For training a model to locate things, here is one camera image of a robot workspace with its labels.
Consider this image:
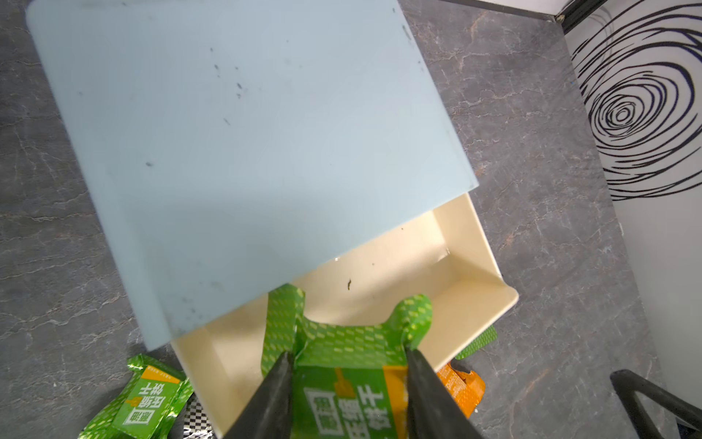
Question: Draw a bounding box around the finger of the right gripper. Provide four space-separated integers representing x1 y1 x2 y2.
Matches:
610 369 701 434

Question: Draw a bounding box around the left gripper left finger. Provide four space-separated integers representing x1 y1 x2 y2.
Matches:
223 351 294 439

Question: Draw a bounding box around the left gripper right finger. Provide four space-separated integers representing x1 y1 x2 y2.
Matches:
405 348 482 439

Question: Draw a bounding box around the green cookie packet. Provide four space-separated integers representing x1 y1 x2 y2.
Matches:
79 354 193 439
454 326 497 360
261 285 433 438

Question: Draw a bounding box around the cream drawer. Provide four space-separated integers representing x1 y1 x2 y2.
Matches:
173 194 518 435

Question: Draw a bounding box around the blue cream drawer cabinet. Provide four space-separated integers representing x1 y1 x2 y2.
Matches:
27 1 477 349

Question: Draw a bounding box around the orange cookie packet upper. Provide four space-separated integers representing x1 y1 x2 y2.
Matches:
437 363 486 419

